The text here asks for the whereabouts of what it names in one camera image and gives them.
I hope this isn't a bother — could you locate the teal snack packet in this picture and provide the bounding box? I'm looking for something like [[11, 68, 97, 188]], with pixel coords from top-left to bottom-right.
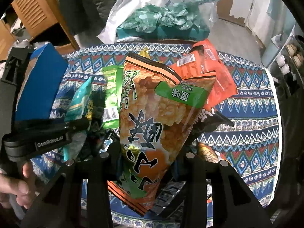
[[63, 77, 92, 161]]

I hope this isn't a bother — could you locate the green snack packet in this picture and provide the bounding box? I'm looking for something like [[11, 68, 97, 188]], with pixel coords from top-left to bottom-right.
[[103, 65, 123, 129]]

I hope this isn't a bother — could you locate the orange green rice cracker bag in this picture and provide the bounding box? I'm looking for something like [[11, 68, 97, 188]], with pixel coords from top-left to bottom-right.
[[108, 53, 216, 215]]

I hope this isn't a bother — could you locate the red-orange snack packet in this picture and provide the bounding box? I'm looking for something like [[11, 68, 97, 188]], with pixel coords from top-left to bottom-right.
[[170, 39, 237, 111]]

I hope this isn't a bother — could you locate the black snack bag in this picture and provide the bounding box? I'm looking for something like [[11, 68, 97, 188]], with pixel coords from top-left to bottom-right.
[[187, 108, 234, 143]]

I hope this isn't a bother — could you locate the left hand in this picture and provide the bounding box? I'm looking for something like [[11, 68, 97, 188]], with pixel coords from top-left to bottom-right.
[[1, 161, 36, 209]]

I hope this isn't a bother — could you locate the patterned blue tablecloth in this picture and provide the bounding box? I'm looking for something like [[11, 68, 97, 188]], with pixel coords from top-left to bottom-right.
[[30, 42, 283, 228]]

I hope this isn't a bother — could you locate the orange striped chips bag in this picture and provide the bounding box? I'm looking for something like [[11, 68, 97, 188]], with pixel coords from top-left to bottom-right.
[[197, 142, 228, 163]]

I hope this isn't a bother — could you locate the blue cardboard box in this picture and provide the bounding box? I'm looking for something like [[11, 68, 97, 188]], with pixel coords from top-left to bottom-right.
[[15, 43, 68, 121]]

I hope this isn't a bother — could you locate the wooden louvered cabinet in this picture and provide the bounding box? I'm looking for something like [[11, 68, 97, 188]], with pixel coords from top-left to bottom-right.
[[1, 0, 79, 60]]

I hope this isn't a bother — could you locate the shoe rack with shoes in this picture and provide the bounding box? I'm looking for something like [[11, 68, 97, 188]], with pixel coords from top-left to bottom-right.
[[261, 24, 303, 97]]

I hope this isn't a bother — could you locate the dark hanging jacket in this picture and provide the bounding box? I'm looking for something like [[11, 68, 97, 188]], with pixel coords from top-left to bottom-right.
[[59, 0, 116, 35]]

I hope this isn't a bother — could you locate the teal box with crumpled wrap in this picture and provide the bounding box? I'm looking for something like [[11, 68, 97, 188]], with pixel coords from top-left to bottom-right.
[[117, 3, 210, 41]]

